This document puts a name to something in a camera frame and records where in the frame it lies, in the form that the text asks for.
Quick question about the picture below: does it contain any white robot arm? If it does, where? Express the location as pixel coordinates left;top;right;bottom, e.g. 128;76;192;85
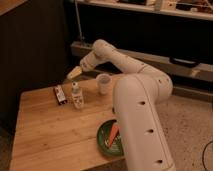
67;39;176;171

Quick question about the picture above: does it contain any white shelf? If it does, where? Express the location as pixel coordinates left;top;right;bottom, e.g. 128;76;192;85
68;0;213;21

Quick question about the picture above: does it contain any wooden table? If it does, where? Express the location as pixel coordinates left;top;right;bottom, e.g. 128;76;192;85
9;79;125;171

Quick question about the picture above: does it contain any grey metal rail beam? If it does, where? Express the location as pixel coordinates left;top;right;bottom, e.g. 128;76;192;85
71;39;213;82

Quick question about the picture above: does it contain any vertical metal pole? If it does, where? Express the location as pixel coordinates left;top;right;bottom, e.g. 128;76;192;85
74;0;85;45

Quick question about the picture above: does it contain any green plate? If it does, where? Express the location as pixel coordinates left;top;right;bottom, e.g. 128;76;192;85
96;119;124;157

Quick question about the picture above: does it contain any orange carrot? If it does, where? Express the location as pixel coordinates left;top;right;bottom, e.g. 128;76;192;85
108;122;119;147

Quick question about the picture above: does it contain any black red white eraser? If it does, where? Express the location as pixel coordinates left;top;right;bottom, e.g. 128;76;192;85
54;85;67;105

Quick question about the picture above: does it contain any white plastic cup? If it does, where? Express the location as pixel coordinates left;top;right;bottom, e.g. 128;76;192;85
96;73;111;95

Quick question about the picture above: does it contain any small white bottle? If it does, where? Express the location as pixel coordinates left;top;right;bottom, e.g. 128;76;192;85
71;82;84;109

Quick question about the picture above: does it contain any black handle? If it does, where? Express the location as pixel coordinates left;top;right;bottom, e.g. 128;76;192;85
169;58;200;68

